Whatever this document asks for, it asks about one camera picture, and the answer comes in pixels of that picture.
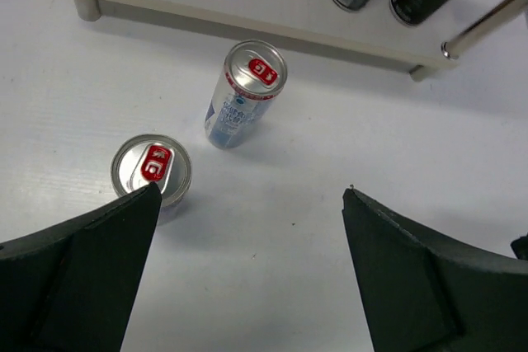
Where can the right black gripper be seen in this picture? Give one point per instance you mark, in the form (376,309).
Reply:
(520,247)

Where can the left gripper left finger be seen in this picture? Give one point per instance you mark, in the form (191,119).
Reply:
(72,286)

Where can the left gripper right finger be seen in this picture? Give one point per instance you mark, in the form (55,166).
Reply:
(424,291)

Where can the blue red bull can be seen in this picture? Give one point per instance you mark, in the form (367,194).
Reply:
(158,159)

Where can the red bull can rear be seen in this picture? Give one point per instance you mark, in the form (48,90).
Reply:
(254,74)

